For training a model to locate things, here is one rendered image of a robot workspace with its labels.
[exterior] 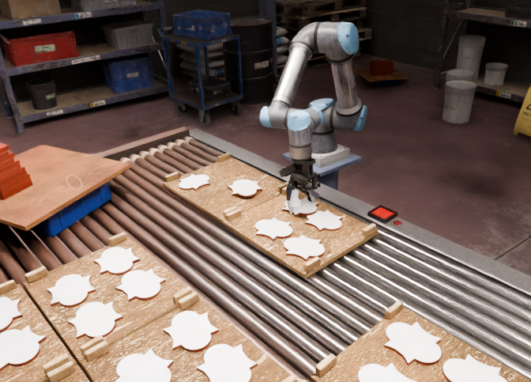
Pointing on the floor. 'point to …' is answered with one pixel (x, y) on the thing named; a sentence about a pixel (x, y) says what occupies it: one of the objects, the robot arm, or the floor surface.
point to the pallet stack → (292, 5)
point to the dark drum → (250, 58)
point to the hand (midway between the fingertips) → (300, 206)
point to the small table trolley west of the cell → (184, 100)
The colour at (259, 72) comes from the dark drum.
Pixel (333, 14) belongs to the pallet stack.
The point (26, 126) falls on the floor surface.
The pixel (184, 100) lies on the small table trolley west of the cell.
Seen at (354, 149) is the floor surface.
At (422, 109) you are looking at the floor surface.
